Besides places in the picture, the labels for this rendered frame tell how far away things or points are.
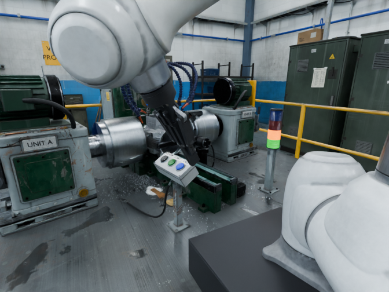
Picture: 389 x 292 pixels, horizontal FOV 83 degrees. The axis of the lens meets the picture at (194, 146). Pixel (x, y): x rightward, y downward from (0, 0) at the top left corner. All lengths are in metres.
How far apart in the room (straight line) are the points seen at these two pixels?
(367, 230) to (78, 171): 0.95
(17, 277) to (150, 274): 0.38
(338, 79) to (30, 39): 6.03
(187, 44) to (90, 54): 6.85
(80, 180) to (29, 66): 5.37
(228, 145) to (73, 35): 1.34
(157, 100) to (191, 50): 6.68
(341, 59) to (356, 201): 3.78
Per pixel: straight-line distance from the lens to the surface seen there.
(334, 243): 0.41
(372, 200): 0.36
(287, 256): 0.63
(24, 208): 1.07
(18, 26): 6.40
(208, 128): 1.36
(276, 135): 1.10
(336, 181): 0.51
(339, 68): 4.10
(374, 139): 3.90
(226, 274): 0.59
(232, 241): 0.68
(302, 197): 0.51
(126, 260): 0.81
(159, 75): 0.46
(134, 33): 0.27
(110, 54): 0.25
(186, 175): 0.72
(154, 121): 1.26
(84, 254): 0.88
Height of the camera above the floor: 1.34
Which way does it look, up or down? 16 degrees down
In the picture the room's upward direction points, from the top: straight up
